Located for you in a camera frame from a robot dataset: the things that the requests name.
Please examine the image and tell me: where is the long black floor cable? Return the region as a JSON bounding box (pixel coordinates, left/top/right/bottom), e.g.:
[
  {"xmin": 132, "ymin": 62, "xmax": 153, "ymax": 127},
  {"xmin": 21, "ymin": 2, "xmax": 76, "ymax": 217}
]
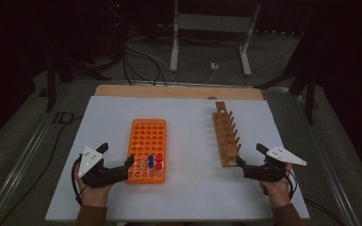
[{"xmin": 0, "ymin": 116, "xmax": 83, "ymax": 226}]

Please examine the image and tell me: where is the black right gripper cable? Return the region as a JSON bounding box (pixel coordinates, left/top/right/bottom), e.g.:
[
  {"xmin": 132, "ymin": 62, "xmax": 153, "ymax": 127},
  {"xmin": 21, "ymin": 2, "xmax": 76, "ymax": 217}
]
[{"xmin": 284, "ymin": 169, "xmax": 298, "ymax": 201}]

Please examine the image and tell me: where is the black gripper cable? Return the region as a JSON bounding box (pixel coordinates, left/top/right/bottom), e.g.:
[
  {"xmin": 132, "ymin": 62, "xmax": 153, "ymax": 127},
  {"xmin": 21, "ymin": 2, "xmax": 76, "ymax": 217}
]
[
  {"xmin": 284, "ymin": 169, "xmax": 298, "ymax": 201},
  {"xmin": 71, "ymin": 155, "xmax": 85, "ymax": 207}
]

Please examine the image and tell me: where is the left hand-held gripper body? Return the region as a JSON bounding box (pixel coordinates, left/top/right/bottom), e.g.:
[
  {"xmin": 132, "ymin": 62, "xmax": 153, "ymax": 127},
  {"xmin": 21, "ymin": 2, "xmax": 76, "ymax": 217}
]
[{"xmin": 77, "ymin": 145, "xmax": 130, "ymax": 189}]

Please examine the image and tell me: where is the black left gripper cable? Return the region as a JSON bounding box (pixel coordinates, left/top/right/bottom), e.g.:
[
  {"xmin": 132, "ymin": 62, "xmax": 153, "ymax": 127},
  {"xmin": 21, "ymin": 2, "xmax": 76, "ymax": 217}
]
[{"xmin": 71, "ymin": 155, "xmax": 85, "ymax": 207}]

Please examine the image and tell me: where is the black floor cables bundle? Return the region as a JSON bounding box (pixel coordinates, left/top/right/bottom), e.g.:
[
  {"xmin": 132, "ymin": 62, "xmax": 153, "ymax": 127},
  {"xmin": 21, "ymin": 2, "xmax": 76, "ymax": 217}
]
[{"xmin": 122, "ymin": 41, "xmax": 168, "ymax": 88}]

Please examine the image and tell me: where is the white metal stand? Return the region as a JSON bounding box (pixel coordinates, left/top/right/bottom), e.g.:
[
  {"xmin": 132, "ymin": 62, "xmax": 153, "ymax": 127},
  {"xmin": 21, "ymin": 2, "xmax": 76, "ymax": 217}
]
[{"xmin": 169, "ymin": 0, "xmax": 262, "ymax": 77}]

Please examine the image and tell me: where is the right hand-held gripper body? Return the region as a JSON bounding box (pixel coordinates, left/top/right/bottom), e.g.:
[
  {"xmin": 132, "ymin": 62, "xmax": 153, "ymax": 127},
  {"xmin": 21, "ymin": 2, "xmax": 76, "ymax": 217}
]
[{"xmin": 243, "ymin": 145, "xmax": 308, "ymax": 184}]

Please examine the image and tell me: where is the white table board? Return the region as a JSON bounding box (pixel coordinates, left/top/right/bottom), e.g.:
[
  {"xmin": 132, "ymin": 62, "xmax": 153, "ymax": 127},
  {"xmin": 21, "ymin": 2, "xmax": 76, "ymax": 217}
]
[{"xmin": 44, "ymin": 95, "xmax": 310, "ymax": 222}]

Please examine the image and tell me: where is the person's right hand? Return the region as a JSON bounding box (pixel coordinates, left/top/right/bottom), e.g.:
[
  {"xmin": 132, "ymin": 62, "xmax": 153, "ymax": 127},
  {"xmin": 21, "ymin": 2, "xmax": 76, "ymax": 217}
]
[{"xmin": 258, "ymin": 163, "xmax": 293, "ymax": 210}]

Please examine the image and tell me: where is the white plug with cable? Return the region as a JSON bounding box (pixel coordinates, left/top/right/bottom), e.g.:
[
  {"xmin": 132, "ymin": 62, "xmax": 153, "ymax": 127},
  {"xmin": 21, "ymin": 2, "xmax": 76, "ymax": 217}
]
[{"xmin": 202, "ymin": 62, "xmax": 220, "ymax": 86}]

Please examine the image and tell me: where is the person's left hand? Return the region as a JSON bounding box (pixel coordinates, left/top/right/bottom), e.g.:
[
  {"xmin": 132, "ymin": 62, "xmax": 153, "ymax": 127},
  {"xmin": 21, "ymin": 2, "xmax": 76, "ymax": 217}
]
[{"xmin": 74, "ymin": 163, "xmax": 114, "ymax": 208}]

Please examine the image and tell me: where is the white floor cable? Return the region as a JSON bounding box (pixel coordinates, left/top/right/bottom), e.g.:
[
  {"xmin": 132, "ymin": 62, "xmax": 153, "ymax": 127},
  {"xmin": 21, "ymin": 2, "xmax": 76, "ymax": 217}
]
[{"xmin": 125, "ymin": 37, "xmax": 177, "ymax": 84}]

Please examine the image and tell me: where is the black tripod stand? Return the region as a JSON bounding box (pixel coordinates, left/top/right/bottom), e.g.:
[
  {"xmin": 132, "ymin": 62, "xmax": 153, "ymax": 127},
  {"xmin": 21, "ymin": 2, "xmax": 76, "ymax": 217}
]
[
  {"xmin": 254, "ymin": 31, "xmax": 321, "ymax": 125},
  {"xmin": 45, "ymin": 46, "xmax": 123, "ymax": 113}
]

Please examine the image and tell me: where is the wooden test tube rack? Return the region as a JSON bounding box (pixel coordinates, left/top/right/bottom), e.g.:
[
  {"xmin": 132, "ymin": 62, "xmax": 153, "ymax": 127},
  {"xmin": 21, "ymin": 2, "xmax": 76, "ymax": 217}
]
[{"xmin": 212, "ymin": 101, "xmax": 242, "ymax": 168}]

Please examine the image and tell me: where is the orange plastic test tube rack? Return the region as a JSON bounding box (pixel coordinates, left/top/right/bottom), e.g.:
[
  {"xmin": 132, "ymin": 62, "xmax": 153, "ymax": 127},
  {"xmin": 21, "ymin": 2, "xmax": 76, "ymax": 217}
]
[{"xmin": 124, "ymin": 118, "xmax": 167, "ymax": 186}]

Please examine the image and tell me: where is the aluminium floor rail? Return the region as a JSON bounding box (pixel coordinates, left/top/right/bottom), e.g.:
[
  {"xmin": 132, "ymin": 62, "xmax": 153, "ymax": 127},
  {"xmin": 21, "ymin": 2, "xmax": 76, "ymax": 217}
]
[
  {"xmin": 0, "ymin": 83, "xmax": 76, "ymax": 226},
  {"xmin": 295, "ymin": 93, "xmax": 362, "ymax": 226}
]

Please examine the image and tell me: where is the dark equipment with red light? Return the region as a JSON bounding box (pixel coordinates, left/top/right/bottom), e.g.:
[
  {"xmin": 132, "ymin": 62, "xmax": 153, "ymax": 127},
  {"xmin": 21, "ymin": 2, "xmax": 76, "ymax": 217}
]
[{"xmin": 107, "ymin": 0, "xmax": 130, "ymax": 62}]

